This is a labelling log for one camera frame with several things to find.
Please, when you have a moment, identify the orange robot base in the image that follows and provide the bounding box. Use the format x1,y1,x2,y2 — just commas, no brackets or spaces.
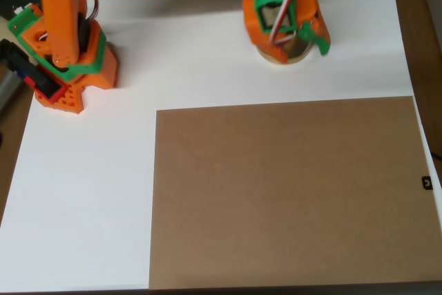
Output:
7,3,120,115

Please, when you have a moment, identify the round gold-rimmed dish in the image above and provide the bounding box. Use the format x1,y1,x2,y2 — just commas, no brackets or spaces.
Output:
257,30,312,66

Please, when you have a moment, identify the brown rectangular board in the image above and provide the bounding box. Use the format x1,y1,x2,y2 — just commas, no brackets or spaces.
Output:
148,96,442,289

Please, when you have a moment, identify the black and red clamp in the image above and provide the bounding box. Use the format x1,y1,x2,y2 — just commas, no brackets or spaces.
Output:
0,39,68,104

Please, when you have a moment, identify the white red black servo cable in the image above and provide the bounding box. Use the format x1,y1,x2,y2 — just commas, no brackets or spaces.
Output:
269,0,298,46

